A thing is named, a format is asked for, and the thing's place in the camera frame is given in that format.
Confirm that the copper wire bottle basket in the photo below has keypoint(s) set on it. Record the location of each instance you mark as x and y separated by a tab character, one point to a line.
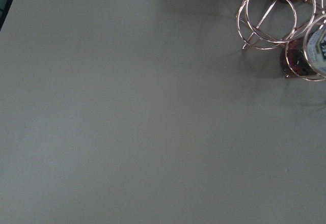
271	24

